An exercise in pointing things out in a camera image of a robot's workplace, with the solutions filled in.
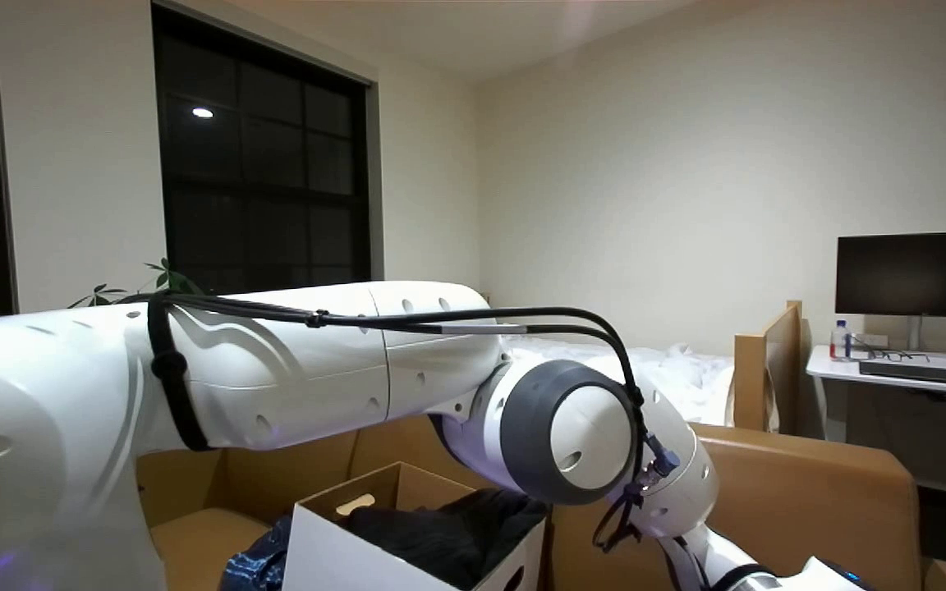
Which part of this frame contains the black keyboard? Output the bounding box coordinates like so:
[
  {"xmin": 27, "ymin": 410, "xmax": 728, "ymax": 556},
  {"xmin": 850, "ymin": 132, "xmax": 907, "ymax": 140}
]
[{"xmin": 857, "ymin": 359, "xmax": 946, "ymax": 390}]

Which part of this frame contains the black computer monitor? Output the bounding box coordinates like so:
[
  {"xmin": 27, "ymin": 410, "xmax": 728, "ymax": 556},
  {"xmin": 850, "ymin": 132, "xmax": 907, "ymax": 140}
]
[{"xmin": 832, "ymin": 226, "xmax": 946, "ymax": 353}]

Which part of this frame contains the black cloth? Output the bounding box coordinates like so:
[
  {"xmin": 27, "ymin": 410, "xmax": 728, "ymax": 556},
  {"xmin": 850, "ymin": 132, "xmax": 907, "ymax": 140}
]
[{"xmin": 339, "ymin": 486, "xmax": 550, "ymax": 591}]

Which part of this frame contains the black cable strap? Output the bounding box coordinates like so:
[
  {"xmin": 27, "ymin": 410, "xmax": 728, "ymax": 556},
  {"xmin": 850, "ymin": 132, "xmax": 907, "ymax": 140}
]
[{"xmin": 145, "ymin": 293, "xmax": 215, "ymax": 455}]

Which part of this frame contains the tan leather sofa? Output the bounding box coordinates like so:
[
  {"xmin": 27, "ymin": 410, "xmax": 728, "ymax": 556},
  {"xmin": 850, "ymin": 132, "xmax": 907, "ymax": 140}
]
[{"xmin": 132, "ymin": 419, "xmax": 946, "ymax": 591}]

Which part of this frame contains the white cardboard storage box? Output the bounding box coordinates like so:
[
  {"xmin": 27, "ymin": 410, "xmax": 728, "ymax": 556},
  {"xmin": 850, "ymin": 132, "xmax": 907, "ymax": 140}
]
[{"xmin": 279, "ymin": 455, "xmax": 550, "ymax": 591}]

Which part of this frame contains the white desk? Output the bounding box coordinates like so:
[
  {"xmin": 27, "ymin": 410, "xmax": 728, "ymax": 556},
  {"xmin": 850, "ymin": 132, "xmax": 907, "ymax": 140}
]
[{"xmin": 805, "ymin": 341, "xmax": 946, "ymax": 507}]

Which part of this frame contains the green potted plant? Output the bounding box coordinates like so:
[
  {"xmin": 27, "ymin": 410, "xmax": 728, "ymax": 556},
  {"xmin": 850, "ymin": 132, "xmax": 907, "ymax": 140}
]
[{"xmin": 66, "ymin": 257, "xmax": 204, "ymax": 312}]

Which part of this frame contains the blue cloth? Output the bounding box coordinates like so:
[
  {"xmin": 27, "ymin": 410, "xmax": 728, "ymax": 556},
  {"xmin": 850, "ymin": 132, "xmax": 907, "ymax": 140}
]
[{"xmin": 215, "ymin": 512, "xmax": 298, "ymax": 591}]

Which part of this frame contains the clear water bottle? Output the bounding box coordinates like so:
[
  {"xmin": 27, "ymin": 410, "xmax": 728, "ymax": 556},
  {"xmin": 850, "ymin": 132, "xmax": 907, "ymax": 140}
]
[{"xmin": 827, "ymin": 316, "xmax": 857, "ymax": 364}]

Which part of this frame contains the large dark window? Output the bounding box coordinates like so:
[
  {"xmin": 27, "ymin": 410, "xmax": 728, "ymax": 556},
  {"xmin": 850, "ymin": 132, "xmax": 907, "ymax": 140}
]
[{"xmin": 151, "ymin": 0, "xmax": 382, "ymax": 295}]

